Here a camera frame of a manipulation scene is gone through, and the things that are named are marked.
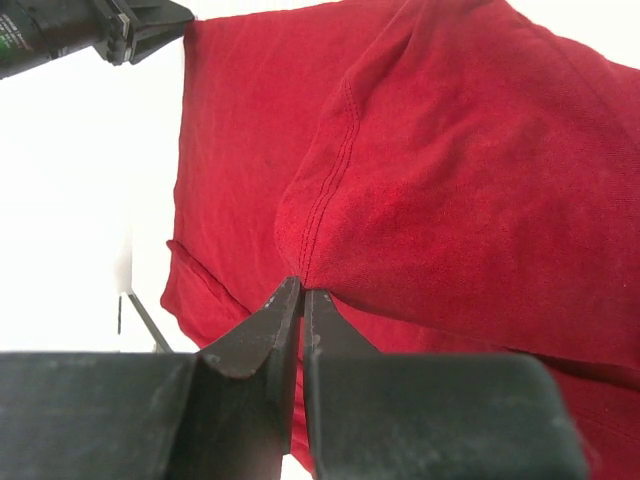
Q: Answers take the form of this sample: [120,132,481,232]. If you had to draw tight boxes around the red t shirt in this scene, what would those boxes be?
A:
[161,1,639,479]

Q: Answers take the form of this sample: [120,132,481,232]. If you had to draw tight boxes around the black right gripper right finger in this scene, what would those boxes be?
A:
[304,290,589,479]

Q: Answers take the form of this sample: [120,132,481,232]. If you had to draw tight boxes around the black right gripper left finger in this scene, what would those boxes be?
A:
[1,277,301,479]

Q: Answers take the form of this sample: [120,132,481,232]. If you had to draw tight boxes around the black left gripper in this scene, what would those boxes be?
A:
[1,0,195,79]

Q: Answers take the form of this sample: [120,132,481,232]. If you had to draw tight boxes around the aluminium table rail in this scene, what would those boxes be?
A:
[127,293,173,353]

